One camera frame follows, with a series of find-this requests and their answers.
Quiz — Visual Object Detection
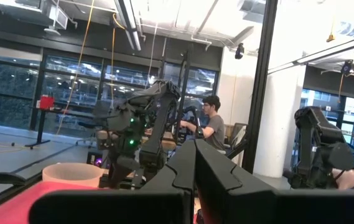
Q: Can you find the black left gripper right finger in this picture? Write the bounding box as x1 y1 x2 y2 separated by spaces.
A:
194 139 354 224

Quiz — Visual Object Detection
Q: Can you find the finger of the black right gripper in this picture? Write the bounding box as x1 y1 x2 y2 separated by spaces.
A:
108 157 124 189
117 157 140 187

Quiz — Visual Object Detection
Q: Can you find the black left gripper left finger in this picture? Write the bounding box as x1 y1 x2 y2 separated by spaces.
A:
29 139 196 224

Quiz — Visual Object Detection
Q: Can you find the black computer with purple light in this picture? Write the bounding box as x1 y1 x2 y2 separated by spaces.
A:
86 151 103 167

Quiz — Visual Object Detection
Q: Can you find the pale pink plastic bowl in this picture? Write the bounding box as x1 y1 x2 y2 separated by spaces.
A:
42 162 105 189

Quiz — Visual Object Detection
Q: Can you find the person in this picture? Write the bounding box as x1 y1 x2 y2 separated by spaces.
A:
332 167 354 190
179 95 227 153

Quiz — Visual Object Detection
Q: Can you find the red box on stand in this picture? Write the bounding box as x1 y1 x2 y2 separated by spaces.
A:
36 95 55 110

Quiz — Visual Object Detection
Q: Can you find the red plastic bin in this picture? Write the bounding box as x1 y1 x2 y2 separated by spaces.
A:
0 181 103 224

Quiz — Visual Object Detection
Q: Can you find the yellow hanging cable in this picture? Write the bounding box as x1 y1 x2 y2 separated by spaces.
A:
55 0 95 134
109 14 126 110

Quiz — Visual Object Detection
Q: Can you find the black ceiling camera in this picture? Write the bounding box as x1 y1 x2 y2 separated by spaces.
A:
234 42 245 60
340 59 354 75

